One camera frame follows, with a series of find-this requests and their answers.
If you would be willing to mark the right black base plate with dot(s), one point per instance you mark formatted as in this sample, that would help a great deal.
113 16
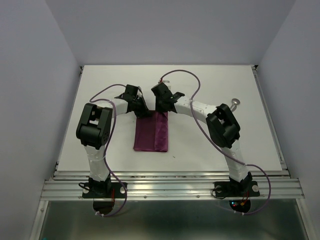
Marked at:
228 189

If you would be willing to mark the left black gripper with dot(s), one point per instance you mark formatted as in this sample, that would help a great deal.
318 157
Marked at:
145 112

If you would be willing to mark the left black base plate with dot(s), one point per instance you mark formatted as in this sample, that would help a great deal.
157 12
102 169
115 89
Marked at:
117 191

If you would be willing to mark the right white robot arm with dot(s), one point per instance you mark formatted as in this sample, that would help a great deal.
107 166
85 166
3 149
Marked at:
223 128

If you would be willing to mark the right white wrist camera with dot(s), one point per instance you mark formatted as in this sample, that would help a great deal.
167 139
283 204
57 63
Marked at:
167 83

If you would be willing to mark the aluminium rail frame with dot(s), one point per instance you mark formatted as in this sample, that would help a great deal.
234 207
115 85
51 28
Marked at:
175 205

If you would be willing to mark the silver metal spoon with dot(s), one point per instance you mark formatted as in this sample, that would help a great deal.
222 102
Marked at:
235 102

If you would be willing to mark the purple cloth napkin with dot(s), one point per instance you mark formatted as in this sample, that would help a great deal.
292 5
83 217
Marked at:
152 133

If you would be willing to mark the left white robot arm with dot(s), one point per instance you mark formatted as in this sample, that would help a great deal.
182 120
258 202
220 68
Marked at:
95 129

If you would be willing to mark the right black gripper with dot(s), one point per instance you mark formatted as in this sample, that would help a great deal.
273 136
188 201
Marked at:
158 109

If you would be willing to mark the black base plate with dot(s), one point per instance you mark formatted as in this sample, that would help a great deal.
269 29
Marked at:
228 189
117 191

